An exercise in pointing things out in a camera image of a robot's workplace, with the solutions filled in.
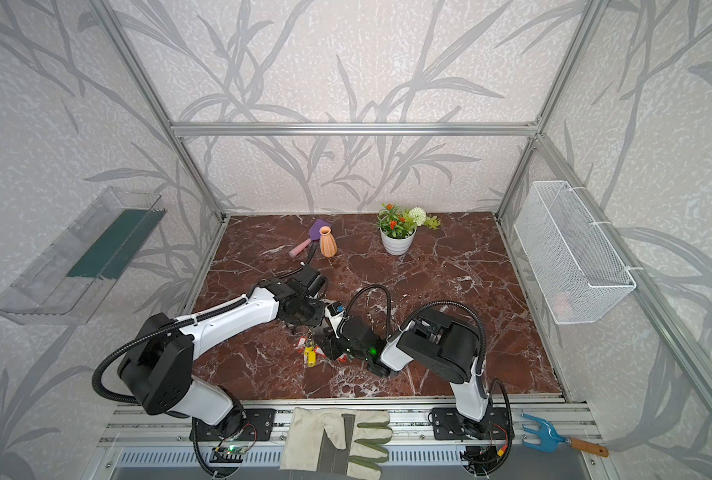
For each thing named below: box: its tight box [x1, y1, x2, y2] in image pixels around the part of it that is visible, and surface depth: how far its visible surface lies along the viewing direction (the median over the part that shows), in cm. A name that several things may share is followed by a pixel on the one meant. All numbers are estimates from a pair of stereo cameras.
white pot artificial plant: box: [376, 203, 441, 256], surface depth 101 cm
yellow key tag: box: [304, 346, 317, 368], surface depth 86 cm
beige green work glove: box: [280, 407, 392, 480], surface depth 72 cm
